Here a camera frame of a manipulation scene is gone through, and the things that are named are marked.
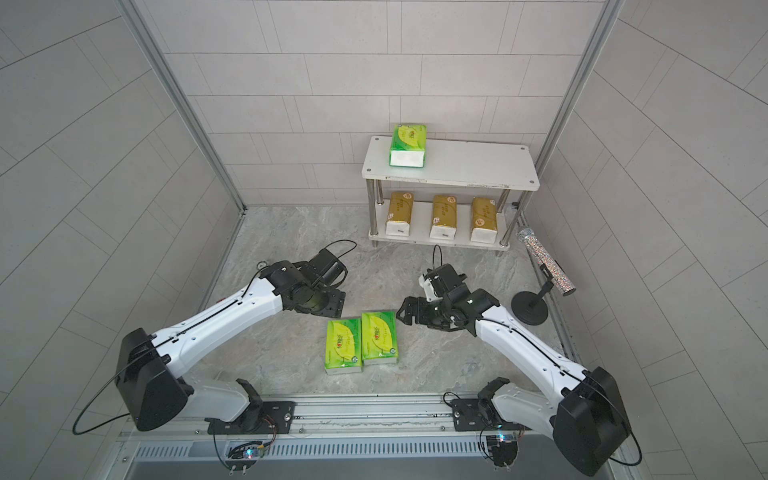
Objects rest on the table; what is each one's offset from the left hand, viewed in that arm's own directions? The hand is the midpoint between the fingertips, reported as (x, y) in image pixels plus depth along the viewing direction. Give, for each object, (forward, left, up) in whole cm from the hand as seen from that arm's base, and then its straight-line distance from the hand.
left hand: (339, 306), depth 79 cm
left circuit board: (-31, +18, -10) cm, 38 cm away
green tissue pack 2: (-5, -11, -4) cm, 13 cm away
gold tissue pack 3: (+28, -43, +3) cm, 52 cm away
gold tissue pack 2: (+31, -31, +2) cm, 44 cm away
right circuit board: (-30, -40, -10) cm, 51 cm away
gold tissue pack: (+32, -16, +2) cm, 36 cm away
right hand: (-3, -19, 0) cm, 19 cm away
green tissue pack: (-9, -1, -5) cm, 10 cm away
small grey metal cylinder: (+17, +28, -6) cm, 34 cm away
